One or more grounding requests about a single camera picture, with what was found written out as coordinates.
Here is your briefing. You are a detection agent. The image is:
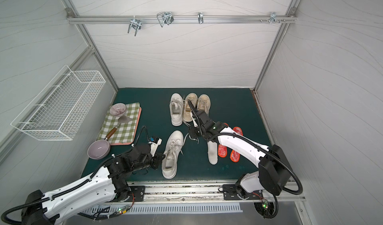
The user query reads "white foam insole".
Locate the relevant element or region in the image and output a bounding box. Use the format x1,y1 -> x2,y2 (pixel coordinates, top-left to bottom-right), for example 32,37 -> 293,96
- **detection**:
207,141 -> 218,165

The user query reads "beige lace sneaker with laces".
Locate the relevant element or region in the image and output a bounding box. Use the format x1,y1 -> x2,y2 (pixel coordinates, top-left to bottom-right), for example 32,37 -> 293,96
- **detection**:
197,94 -> 211,115

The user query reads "red orange insole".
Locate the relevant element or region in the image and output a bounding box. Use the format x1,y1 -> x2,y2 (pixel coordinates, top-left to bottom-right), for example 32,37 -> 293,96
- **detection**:
218,144 -> 227,158

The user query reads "white sneaker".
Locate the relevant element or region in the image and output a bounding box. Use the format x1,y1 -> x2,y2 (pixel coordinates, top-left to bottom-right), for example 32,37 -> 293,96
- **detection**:
170,93 -> 184,126
162,130 -> 186,179

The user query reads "white sneaker front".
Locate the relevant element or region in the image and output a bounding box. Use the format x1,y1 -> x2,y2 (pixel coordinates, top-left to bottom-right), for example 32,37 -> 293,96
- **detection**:
170,93 -> 184,126

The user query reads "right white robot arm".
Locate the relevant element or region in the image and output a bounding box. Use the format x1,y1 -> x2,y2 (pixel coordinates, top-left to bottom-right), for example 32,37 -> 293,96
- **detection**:
189,110 -> 303,200

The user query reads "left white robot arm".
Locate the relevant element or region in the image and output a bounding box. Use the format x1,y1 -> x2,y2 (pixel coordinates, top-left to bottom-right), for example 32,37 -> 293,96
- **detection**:
1,144 -> 165,225

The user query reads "green checkered cloth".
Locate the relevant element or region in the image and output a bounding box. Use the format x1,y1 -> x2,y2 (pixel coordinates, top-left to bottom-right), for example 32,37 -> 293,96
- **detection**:
97,102 -> 142,146

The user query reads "metal clip hook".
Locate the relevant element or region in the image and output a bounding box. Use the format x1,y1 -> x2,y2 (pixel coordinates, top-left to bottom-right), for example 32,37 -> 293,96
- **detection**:
197,12 -> 203,24

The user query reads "metal U-bolt hook middle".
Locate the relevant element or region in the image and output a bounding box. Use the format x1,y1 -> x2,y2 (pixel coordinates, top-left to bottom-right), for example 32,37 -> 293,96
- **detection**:
157,12 -> 174,27

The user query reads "metal u-bolt hook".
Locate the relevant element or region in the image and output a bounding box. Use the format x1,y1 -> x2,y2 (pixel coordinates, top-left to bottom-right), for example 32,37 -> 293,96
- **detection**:
128,18 -> 142,36
157,12 -> 174,27

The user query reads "metal U-bolt hook left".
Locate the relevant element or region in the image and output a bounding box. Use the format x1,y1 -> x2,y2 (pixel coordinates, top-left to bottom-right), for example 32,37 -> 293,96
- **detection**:
128,18 -> 142,36

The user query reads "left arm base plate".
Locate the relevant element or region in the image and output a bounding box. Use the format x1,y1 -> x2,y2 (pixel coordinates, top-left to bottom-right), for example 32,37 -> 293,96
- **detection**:
102,185 -> 146,203

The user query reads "purple saucepan wooden handle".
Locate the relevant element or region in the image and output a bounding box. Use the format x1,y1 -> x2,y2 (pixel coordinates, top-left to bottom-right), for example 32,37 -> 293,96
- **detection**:
87,123 -> 121,160

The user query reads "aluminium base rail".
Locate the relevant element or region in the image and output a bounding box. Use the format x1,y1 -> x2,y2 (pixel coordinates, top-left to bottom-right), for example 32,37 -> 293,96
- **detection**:
59,181 -> 306,206

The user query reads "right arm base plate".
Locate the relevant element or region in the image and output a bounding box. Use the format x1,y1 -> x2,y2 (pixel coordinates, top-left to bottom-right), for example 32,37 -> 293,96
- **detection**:
218,184 -> 264,201

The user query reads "white slotted cable duct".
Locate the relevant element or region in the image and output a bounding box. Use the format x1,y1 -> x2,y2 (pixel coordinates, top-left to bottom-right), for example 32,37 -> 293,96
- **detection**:
80,202 -> 243,215

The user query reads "white wire basket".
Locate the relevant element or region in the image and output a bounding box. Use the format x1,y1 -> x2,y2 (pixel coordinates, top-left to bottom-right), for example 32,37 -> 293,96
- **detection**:
11,65 -> 106,141

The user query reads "metal bracket hook right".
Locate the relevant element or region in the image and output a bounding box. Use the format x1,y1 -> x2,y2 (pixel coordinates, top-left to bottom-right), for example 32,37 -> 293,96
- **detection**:
259,12 -> 286,24

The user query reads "metal crossbar rail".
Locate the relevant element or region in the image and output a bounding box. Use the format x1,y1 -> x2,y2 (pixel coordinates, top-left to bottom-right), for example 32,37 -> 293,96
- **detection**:
67,14 -> 298,25

